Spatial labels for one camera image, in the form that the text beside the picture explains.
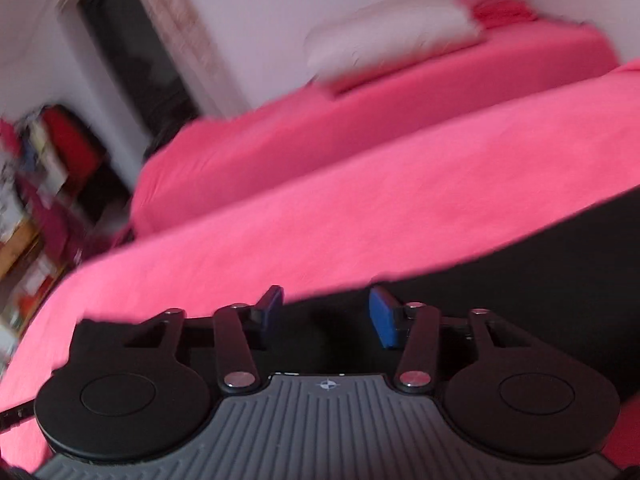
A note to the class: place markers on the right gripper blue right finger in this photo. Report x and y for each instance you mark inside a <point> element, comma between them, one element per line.
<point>414,329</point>

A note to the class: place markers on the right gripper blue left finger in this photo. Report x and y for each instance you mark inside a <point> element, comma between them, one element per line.
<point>236,369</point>

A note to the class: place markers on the black knit pants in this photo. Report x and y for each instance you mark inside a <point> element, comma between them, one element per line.
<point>538,345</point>

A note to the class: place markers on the near pink bed blanket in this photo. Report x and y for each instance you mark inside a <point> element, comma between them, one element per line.
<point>429,201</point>

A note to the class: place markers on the far pink bed cover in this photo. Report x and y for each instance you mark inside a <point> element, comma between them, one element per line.
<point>212,163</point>

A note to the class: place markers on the cluttered wooden shelf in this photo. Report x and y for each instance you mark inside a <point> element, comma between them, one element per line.
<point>28,276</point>

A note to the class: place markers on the hanging clothes on rack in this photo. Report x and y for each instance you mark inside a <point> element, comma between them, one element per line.
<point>57,176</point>

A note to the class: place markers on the folded pale pink quilt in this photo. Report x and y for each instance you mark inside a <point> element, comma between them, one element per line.
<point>390,36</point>

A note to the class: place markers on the pink floral curtain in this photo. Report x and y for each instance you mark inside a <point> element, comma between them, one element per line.
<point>197,58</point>

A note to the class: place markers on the folded red blanket stack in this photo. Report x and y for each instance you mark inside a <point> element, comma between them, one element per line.
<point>499,13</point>

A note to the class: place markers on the dark window frame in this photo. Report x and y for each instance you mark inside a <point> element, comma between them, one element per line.
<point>141,66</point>

